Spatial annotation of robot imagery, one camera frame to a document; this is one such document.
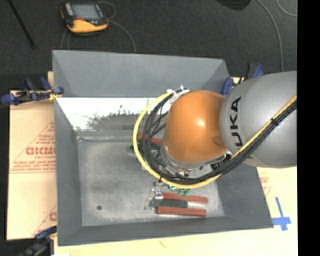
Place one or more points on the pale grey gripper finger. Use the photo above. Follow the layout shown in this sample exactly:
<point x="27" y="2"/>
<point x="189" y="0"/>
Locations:
<point x="155" y="202"/>
<point x="158" y="193"/>

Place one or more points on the dark green flat block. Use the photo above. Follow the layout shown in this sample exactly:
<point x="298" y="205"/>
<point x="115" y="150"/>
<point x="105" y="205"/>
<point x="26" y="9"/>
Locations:
<point x="175" y="204"/>

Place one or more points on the red-brown flat block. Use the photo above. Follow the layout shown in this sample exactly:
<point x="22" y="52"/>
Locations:
<point x="182" y="211"/>
<point x="192" y="198"/>
<point x="156" y="141"/>

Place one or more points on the grey metal bin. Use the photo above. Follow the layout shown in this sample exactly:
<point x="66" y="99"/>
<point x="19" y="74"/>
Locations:
<point x="112" y="180"/>

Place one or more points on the brown cardboard board red print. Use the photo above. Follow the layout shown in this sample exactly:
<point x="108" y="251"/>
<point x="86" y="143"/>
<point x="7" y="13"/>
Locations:
<point x="30" y="175"/>

